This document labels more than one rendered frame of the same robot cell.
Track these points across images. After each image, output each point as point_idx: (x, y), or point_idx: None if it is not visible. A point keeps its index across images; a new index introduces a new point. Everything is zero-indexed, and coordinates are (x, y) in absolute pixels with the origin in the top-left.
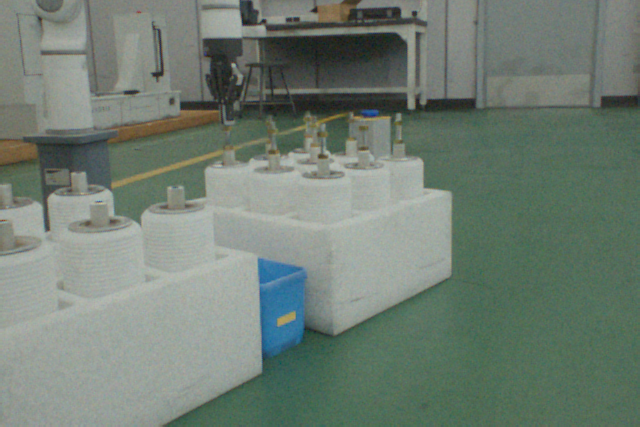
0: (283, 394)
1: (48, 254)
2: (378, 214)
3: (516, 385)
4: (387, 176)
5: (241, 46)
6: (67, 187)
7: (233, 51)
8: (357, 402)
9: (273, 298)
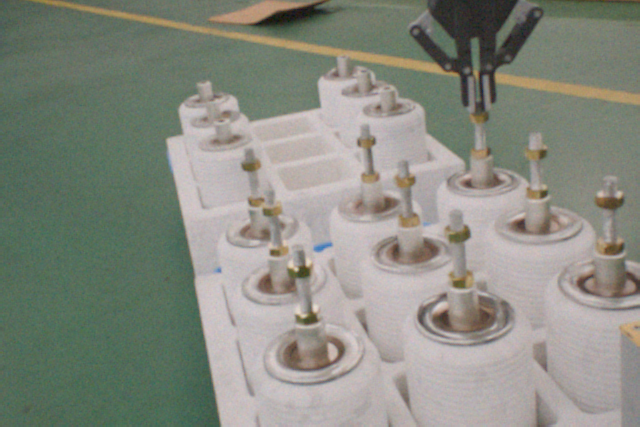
0: (159, 340)
1: (185, 114)
2: (209, 338)
3: None
4: (236, 316)
5: None
6: (411, 101)
7: None
8: (89, 374)
9: None
